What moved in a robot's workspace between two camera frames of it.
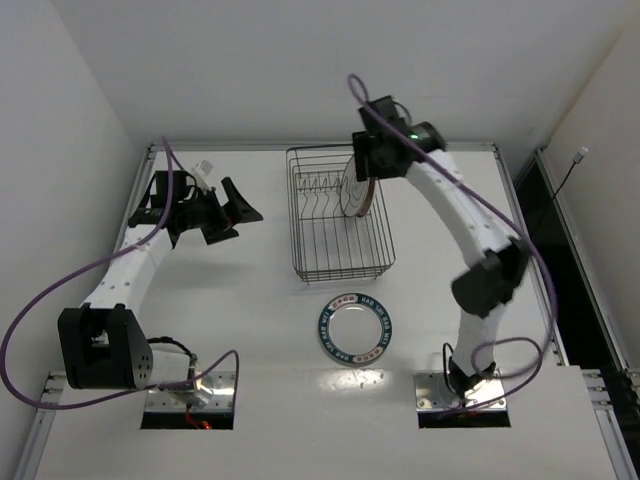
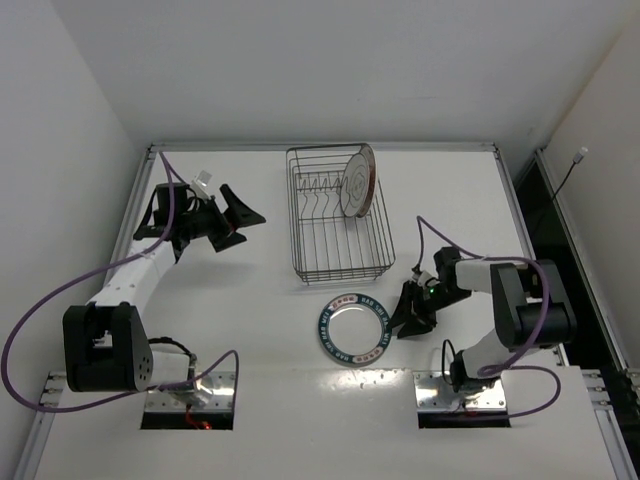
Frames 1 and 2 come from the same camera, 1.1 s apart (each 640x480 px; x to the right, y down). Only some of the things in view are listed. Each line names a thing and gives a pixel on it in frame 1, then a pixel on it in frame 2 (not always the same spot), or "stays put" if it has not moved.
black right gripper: (370, 160) to (417, 304)
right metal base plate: (432, 391) stays put
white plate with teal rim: (355, 329) stays put
